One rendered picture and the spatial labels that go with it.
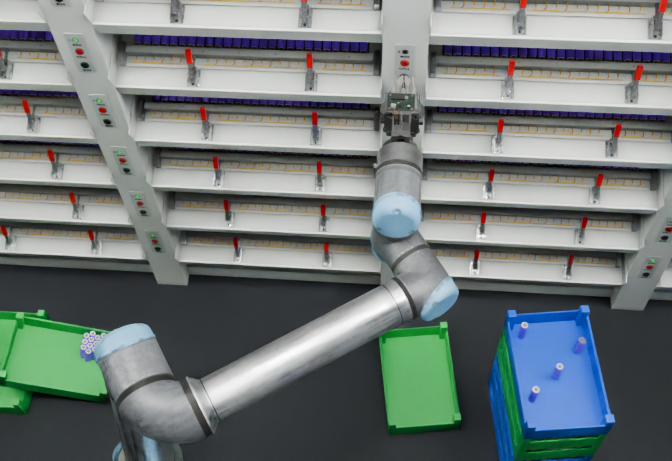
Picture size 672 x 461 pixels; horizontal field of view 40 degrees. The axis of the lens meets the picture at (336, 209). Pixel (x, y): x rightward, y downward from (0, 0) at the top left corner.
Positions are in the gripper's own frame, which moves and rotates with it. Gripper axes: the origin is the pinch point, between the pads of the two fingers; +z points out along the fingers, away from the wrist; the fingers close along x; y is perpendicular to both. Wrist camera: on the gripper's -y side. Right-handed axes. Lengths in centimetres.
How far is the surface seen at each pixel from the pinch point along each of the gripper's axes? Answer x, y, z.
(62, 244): 102, -86, 5
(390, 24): 3.1, 15.1, 2.2
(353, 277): 13, -99, 6
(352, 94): 11.3, -7.5, 2.6
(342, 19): 13.0, 13.3, 5.0
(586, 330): -48, -60, -26
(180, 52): 50, -3, 9
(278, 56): 28.1, -2.6, 8.7
